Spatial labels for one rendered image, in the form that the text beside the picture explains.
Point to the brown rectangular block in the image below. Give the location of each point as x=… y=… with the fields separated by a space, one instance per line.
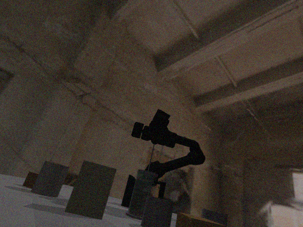
x=30 y=180
x=185 y=220

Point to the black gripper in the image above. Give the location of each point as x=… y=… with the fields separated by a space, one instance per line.
x=165 y=138

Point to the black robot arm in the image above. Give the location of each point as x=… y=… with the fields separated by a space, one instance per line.
x=194 y=157

